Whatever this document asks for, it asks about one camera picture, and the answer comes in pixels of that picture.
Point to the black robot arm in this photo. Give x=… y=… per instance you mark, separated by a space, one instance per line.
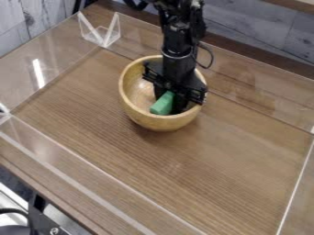
x=183 y=28

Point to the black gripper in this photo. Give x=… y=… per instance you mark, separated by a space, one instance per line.
x=172 y=73

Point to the black table leg bracket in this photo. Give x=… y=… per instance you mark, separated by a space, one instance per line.
x=43 y=223

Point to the green rectangular stick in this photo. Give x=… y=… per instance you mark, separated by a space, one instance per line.
x=162 y=107

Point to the wooden bowl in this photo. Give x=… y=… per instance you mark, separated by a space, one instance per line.
x=136 y=98

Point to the clear acrylic corner bracket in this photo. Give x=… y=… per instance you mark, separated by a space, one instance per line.
x=101 y=36

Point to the clear acrylic tray wall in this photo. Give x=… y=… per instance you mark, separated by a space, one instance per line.
x=230 y=175

